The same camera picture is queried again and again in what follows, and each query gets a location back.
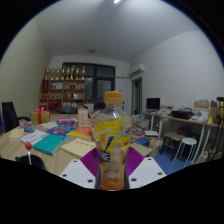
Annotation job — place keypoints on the teal book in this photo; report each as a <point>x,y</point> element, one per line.
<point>50,143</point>

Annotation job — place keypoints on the brown wooden stool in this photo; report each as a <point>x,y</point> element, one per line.
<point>170,140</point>

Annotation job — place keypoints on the pink packet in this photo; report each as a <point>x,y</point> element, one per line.
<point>66,121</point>

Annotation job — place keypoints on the wooden shelf unit with trophies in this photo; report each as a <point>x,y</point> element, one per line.
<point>63,91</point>

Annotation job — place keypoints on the black computer monitor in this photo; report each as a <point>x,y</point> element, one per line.
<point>153,103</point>

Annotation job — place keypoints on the blue colourful book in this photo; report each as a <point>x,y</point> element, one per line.
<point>60,130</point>

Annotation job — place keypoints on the yellow-capped drink bottle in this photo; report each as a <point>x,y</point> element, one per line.
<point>111,140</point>

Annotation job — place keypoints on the stack of books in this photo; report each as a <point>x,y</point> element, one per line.
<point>140,124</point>

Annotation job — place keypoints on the orange upright box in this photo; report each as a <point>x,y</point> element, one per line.
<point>82,117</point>

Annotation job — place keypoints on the white book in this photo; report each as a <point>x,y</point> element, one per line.
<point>34,136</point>

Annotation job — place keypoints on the red ball on white stick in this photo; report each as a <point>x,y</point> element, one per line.
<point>28,145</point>

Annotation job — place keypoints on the ceiling tube light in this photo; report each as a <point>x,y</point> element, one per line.
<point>116,1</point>

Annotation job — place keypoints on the black framed glass door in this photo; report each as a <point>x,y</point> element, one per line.
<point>100,83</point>

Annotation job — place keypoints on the yellow gift box red ribbon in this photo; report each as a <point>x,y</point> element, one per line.
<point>40,116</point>

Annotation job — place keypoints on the orange yellow book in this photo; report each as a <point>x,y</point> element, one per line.
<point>81,132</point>

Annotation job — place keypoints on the white-legged wooden desk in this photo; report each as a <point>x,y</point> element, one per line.
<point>186,125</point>

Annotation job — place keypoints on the cardboard box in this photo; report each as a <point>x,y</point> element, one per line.
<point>201,104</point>

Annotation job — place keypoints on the black printer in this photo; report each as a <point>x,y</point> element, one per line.
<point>181,114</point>

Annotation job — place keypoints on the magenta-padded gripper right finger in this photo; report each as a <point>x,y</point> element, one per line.
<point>146,171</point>

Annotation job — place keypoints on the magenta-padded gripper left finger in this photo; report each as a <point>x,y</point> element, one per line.
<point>78,173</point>

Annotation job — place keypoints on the pale yellow notebook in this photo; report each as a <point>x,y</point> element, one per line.
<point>78,147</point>

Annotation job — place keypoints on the white wall air conditioner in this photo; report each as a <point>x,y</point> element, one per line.
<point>137,69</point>

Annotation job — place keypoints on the white round stool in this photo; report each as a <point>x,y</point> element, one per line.
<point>188,146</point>

